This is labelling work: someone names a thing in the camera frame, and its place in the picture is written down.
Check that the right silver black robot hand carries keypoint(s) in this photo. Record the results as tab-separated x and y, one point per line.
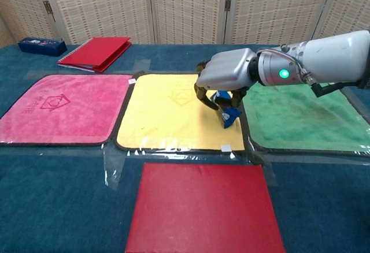
228	68

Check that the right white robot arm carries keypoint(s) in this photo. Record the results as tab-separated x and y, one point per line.
332	59

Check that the yellow towel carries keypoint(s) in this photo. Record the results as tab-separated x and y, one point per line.
162	114

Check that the green towel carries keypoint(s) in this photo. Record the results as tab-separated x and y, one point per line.
303	120

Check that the pink towel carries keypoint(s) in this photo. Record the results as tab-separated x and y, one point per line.
63	111

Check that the bamboo folding screen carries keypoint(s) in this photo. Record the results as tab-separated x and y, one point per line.
188	7

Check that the clear tape strip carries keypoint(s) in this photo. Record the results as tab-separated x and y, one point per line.
114	169
142	64
267	170

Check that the red spiral notebook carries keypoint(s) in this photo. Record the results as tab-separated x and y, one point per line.
101	51

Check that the red square mat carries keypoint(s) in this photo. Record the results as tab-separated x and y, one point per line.
205	209

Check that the dark blue printed box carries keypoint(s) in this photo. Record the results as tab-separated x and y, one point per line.
42	46

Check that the blue felt table cover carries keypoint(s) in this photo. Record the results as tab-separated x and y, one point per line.
57	206

